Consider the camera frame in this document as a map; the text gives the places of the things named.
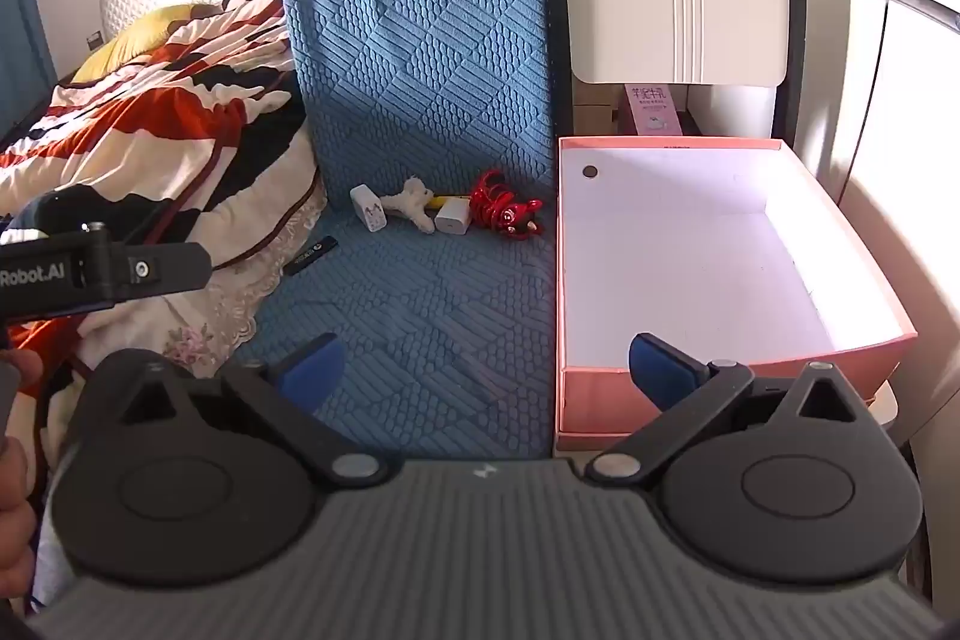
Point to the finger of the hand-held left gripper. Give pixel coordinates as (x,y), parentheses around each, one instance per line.
(165,269)

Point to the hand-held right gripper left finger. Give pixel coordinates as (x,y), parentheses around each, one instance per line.
(315,370)

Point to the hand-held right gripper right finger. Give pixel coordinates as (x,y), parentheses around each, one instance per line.
(660,374)

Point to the pink cardboard box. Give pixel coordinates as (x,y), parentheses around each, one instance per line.
(720,250)

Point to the white charger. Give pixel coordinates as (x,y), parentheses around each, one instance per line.
(366,209)
(452,216)

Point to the white plush toy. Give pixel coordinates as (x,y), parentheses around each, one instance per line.
(411,201)

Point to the red and black toy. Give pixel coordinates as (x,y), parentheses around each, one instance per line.
(510,212)

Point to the person's left hand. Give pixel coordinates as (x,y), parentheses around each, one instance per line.
(15,535)

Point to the black fabric label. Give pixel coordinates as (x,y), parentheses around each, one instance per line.
(313,256)

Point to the red black white patterned blanket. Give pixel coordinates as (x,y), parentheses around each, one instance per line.
(150,108)

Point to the yellow screwdriver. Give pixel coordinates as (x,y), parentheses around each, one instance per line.
(439,201)

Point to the yellow pillow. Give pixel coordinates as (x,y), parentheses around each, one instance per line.
(150,29)

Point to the pink carton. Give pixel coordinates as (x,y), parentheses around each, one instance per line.
(649,111)

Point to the blue curtain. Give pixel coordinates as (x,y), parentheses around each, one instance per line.
(19,10)

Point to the beige cardboard box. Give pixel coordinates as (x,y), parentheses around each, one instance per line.
(596,111)

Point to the blue quilted sofa cover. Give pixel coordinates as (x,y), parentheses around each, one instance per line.
(420,48)

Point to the wall socket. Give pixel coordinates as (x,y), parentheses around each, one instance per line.
(94,39)

